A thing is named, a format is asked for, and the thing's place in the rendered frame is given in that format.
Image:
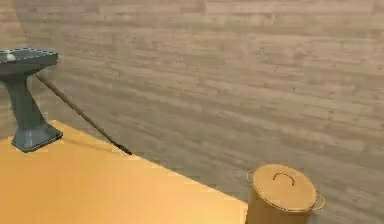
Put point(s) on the thin dark long stick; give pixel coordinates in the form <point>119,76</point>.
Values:
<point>80,113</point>

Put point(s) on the tan lidded bin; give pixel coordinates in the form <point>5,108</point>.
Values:
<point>278,200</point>

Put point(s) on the grey-blue pedestal sink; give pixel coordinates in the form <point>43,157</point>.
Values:
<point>26,110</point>

